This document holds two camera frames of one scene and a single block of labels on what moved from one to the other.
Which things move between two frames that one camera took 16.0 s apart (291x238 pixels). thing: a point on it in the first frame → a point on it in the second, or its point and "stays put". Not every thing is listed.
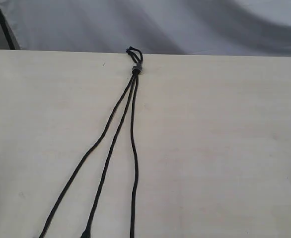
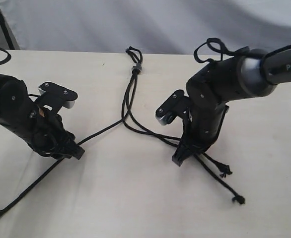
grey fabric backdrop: [273, 28] stays put
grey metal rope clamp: [139, 67] stays put
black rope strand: [133, 137] → [225, 170]
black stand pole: [4, 24] stays put
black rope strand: [86, 232] → [239, 199]
